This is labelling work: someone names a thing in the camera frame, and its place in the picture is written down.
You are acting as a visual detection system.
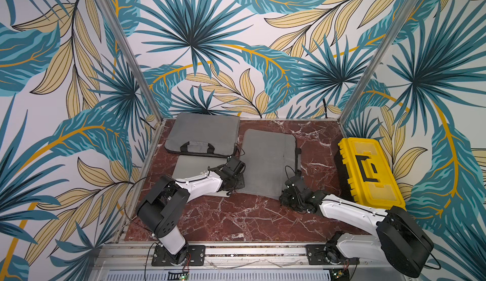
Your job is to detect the yellow black toolbox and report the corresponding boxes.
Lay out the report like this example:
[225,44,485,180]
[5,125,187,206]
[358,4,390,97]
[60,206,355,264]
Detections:
[334,137,406,210]

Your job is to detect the aluminium corner post left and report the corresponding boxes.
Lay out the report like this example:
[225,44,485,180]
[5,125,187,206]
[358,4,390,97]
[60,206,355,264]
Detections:
[95,0,163,124]

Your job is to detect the aluminium corner post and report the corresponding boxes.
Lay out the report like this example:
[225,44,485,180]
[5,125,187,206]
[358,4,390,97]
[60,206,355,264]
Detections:
[95,0,163,124]
[338,0,419,126]

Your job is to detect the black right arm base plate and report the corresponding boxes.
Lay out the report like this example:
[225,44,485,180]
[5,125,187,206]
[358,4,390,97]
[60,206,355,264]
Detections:
[305,244,359,266]

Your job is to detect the grey zippered laptop bag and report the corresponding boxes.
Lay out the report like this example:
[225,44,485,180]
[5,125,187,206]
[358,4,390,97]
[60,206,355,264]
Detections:
[164,113,240,158]

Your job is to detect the aluminium corner post right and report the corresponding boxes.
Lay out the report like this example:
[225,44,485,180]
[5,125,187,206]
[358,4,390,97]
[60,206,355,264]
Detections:
[338,0,419,126]

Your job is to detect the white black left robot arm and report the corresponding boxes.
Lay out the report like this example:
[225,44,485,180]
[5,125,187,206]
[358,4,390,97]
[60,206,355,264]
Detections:
[136,157,246,263]

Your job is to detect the silver apple laptop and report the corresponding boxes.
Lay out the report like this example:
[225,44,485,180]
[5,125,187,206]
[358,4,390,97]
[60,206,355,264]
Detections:
[172,155,229,201]

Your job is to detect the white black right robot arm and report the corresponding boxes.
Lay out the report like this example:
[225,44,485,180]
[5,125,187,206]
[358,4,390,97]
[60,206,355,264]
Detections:
[279,176,434,278]

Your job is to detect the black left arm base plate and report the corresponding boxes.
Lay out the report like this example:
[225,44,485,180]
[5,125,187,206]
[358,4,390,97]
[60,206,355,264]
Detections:
[151,244,206,267]

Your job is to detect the aluminium front rail frame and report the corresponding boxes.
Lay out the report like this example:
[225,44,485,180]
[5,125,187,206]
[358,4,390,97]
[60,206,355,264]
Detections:
[88,242,408,280]

